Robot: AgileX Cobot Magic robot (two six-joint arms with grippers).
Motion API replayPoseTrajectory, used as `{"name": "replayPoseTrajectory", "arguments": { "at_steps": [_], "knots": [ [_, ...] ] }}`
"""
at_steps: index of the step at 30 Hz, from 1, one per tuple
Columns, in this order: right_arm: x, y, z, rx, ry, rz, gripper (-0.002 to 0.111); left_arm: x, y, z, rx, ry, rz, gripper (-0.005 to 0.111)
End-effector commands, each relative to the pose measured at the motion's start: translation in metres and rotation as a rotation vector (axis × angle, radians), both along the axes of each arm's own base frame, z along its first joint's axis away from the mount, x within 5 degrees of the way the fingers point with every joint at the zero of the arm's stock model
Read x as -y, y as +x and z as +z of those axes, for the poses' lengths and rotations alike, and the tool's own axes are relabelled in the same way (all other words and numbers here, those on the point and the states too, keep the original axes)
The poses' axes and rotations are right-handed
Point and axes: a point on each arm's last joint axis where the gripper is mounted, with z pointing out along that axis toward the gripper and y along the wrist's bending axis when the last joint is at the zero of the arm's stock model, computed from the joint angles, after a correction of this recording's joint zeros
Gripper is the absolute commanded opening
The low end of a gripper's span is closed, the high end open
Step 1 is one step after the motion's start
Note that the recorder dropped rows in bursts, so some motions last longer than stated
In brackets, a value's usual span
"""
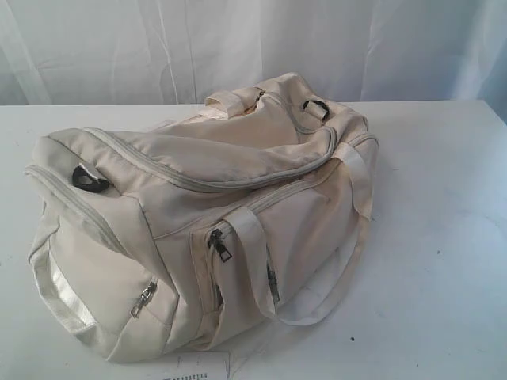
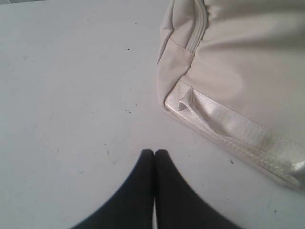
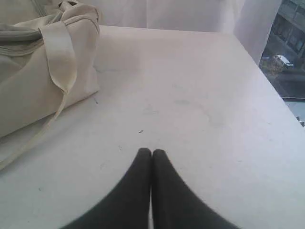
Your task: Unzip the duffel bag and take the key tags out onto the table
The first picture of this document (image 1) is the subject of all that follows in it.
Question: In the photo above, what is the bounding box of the cream duffel bag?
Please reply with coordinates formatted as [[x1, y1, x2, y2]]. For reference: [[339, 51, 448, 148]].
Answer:
[[25, 73, 379, 363]]

